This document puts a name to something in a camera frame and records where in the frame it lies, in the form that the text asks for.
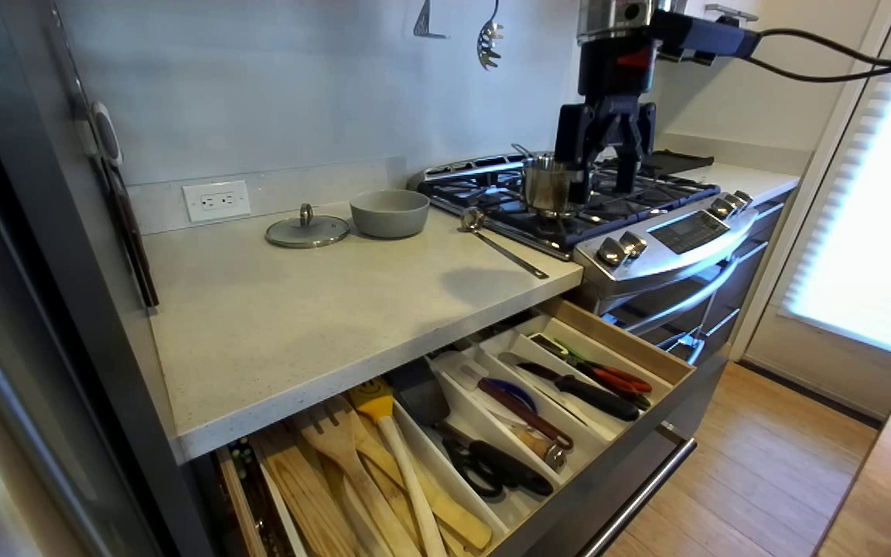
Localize grey ceramic bowl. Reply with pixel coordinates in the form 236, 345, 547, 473
349, 186, 433, 242

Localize white plastic drawer organiser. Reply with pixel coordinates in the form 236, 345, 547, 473
393, 313, 664, 544

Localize wooden turner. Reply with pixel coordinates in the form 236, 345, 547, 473
256, 442, 366, 557

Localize stainless gas stove range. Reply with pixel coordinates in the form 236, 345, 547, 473
409, 149, 810, 369

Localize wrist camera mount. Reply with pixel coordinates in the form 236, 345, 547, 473
648, 10, 763, 65

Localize stainless steel fridge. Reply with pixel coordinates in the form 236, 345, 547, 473
0, 0, 210, 557

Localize wooden spoon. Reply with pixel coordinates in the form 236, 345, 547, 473
357, 415, 499, 549

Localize black kitchen scissors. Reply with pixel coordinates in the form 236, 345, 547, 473
442, 435, 517, 504

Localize steel pot lid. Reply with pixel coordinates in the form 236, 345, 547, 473
263, 201, 349, 249

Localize hanging slotted steel spoon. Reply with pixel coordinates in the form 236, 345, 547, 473
474, 0, 510, 74

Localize grey wooden kitchen drawer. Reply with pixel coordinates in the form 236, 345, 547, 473
210, 297, 698, 557

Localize green plastic tool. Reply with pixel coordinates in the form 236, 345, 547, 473
532, 332, 585, 365

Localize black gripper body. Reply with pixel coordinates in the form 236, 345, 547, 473
572, 34, 662, 137

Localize long steel ladle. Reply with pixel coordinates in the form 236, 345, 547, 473
454, 207, 549, 280

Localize white wall outlet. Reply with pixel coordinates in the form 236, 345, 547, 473
179, 175, 252, 226

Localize stainless steel pot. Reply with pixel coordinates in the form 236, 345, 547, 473
518, 151, 578, 219

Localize wood-handled tool with metal cap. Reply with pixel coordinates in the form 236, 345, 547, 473
517, 421, 572, 473

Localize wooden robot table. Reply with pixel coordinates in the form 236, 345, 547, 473
812, 400, 891, 557

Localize white wall cabinet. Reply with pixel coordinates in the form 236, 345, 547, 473
688, 0, 763, 25

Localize blue white can opener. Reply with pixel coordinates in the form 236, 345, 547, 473
486, 374, 542, 415

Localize black-handled spreader knife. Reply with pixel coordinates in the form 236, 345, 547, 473
513, 356, 643, 423

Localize slotted wooden spatula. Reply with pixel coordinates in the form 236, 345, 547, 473
294, 400, 425, 557

